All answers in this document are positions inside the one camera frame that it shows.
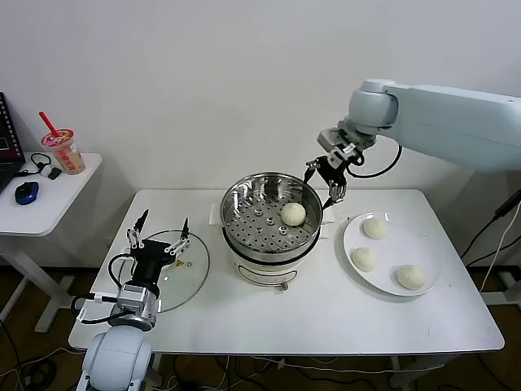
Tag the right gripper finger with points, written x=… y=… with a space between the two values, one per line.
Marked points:
x=338 y=191
x=312 y=165

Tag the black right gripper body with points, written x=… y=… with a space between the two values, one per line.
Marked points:
x=331 y=169

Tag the small black device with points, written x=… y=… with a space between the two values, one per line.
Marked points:
x=53 y=174

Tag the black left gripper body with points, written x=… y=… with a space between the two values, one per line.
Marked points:
x=148 y=260

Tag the stainless steel steamer basket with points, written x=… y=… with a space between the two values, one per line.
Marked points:
x=232 y=195

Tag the black laptop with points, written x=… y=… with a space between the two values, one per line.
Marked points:
x=8 y=159

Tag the blue black computer mouse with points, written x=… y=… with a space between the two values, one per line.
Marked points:
x=26 y=192

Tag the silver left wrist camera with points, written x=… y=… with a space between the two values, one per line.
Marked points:
x=134 y=295

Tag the white steamed baozi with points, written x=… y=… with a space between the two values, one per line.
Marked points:
x=363 y=259
x=293 y=214
x=374 y=229
x=410 y=277

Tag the white side table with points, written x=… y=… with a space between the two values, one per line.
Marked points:
x=61 y=203

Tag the bubble tea plastic cup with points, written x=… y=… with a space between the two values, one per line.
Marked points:
x=68 y=156

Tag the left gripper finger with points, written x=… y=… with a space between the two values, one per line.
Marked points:
x=179 y=246
x=136 y=238

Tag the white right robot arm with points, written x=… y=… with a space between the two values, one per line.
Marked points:
x=447 y=118

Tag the white round plate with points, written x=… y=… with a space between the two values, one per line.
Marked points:
x=419 y=244

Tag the red drinking straw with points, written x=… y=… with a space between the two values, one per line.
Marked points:
x=47 y=123

